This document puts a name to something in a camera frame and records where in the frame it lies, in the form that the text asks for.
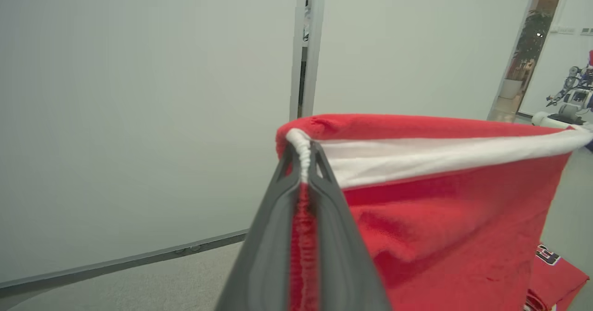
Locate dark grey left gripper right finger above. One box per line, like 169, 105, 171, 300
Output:
308, 140, 392, 311

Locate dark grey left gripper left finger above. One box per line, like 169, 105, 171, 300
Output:
215, 142, 303, 311

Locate red shorts with white stripes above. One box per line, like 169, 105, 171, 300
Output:
275, 113, 593, 311

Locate red jersey with white sleeves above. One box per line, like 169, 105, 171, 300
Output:
524, 242, 590, 311

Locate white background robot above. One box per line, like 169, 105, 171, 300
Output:
532, 51, 593, 131

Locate green potted plant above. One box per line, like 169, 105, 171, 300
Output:
501, 10, 555, 101

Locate grey partition bottom rail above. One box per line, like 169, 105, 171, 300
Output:
0, 229, 249, 298

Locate grey partition post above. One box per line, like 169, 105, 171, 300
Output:
301, 0, 328, 117
289, 0, 309, 121

